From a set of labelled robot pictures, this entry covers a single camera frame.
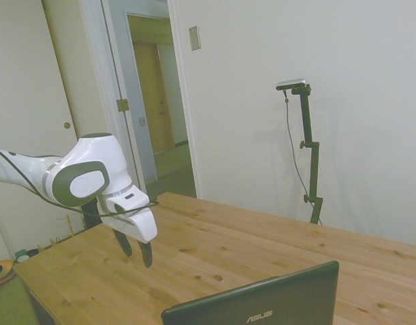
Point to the brass door hinge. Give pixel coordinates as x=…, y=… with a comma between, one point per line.
x=122, y=105

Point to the black camera stand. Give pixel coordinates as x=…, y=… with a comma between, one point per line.
x=310, y=142

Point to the black upright box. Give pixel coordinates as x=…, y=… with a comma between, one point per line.
x=91, y=216

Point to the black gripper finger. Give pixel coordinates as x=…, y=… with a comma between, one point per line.
x=125, y=243
x=146, y=254

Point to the beige wall switch plate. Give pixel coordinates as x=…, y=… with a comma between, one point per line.
x=194, y=38

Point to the orange and green bowl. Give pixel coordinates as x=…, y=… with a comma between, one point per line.
x=1, y=271

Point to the white open door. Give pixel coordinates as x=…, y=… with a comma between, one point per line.
x=126, y=67

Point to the small wooden rack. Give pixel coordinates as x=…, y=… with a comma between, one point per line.
x=70, y=227

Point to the small black bowl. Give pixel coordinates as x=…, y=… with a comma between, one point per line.
x=32, y=252

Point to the wooden hallway door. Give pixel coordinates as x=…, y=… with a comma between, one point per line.
x=153, y=101

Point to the black ASUS laptop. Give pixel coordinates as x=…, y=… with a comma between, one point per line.
x=261, y=304

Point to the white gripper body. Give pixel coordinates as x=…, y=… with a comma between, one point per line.
x=140, y=225

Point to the grey camera on stand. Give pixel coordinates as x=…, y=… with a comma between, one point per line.
x=292, y=84

